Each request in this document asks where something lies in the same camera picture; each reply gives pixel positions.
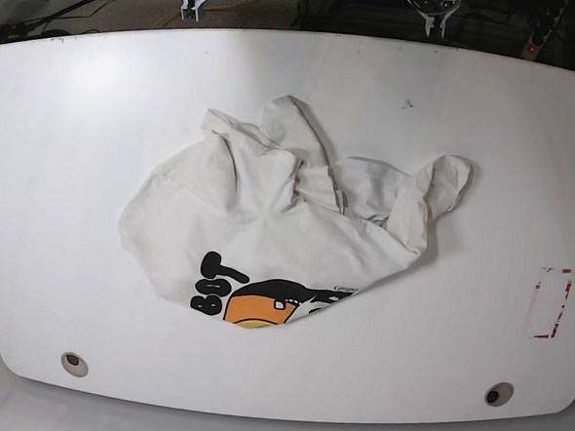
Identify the white printed T-shirt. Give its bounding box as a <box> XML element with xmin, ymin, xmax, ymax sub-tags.
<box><xmin>118</xmin><ymin>97</ymin><xmax>471</xmax><ymax>329</ymax></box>

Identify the black power strip red light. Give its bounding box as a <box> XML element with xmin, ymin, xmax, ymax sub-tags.
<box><xmin>521</xmin><ymin>0</ymin><xmax>567</xmax><ymax>60</ymax></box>

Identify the right table cable grommet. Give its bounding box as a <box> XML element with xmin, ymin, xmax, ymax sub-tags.
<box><xmin>484</xmin><ymin>382</ymin><xmax>515</xmax><ymax>408</ymax></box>

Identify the left table cable grommet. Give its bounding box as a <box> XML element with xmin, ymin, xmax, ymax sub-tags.
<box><xmin>60</xmin><ymin>352</ymin><xmax>89</xmax><ymax>377</ymax></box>

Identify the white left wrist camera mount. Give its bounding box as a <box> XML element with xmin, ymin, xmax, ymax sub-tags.
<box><xmin>406</xmin><ymin>0</ymin><xmax>463</xmax><ymax>38</ymax></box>

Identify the table cable grommet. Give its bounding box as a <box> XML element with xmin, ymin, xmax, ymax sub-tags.
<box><xmin>484</xmin><ymin>382</ymin><xmax>515</xmax><ymax>408</ymax></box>
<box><xmin>60</xmin><ymin>352</ymin><xmax>89</xmax><ymax>377</ymax></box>

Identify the red tape rectangle marking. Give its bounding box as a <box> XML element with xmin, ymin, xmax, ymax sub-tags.
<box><xmin>527</xmin><ymin>266</ymin><xmax>574</xmax><ymax>340</ymax></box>

